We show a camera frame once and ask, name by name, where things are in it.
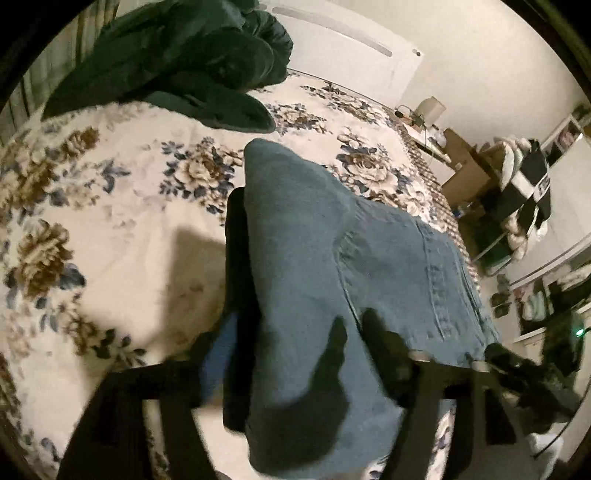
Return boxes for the clothes in wardrobe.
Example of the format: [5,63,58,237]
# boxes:
[518,277,556,325]

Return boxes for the chair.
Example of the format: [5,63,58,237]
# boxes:
[473,228,514,278]

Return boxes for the blue jeans pants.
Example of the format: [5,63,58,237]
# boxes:
[242,138,504,479]

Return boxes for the beige cylinder lamp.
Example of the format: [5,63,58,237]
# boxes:
[413,96,447,126]

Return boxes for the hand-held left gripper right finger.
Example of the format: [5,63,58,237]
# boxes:
[362,308,518,480]

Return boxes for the brown checked blanket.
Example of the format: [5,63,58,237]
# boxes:
[397,124,484,296]

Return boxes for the white bed with headboard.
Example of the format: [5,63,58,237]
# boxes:
[259,0,423,110]

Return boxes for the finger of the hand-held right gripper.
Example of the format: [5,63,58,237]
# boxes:
[482,344,583,431]

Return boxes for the white clothes pile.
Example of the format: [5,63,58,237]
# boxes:
[501,136,551,260]

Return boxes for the floral printed blanket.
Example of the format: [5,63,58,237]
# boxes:
[0,69,462,480]

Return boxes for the dark folded jeans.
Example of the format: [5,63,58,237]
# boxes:
[223,188,265,432]

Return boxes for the black and white jacket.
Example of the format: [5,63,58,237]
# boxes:
[489,138,553,223]

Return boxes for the grey-green curtain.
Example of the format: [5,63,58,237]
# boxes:
[9,0,122,116]

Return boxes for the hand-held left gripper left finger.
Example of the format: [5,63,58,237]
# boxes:
[55,313,242,480]

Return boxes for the white nightstand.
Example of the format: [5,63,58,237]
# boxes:
[409,124,456,184]

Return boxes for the dark slipper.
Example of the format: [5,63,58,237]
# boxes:
[489,274,514,320]

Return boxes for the dark green puffer jacket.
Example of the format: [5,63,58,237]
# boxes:
[41,0,294,134]

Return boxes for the white wardrobe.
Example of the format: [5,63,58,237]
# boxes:
[508,111,591,343]

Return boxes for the large cardboard box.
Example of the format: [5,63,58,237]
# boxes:
[441,128,491,209]

